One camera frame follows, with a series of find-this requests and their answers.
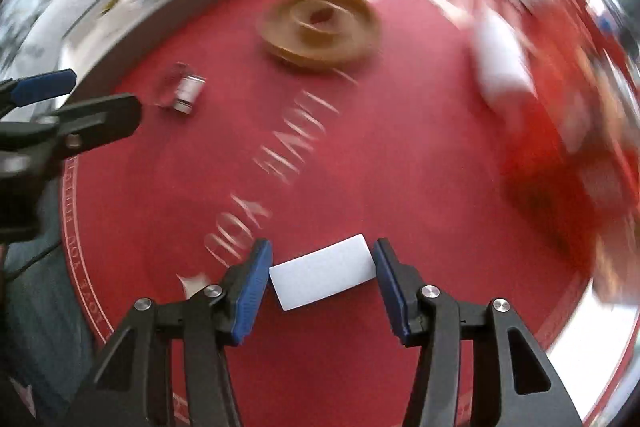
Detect white rectangular block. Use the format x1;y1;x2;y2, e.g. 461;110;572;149
268;233;377;312

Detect red printed tablecloth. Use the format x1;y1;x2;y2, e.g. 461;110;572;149
60;0;636;427

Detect red gift box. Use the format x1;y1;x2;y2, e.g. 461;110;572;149
500;0;640;298

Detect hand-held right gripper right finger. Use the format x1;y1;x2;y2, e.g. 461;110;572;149
375;237;585;427

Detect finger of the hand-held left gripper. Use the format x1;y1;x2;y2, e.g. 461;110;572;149
0;68;78;118
0;93;143;162

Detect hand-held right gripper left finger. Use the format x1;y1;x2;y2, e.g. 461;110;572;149
62;238;274;427

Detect person's blue trousers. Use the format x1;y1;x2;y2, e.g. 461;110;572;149
0;187;101;423

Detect white plastic bottle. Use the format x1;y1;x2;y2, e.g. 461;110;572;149
472;14;538;108

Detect brown plastic spool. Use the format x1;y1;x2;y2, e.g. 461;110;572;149
257;0;381;72

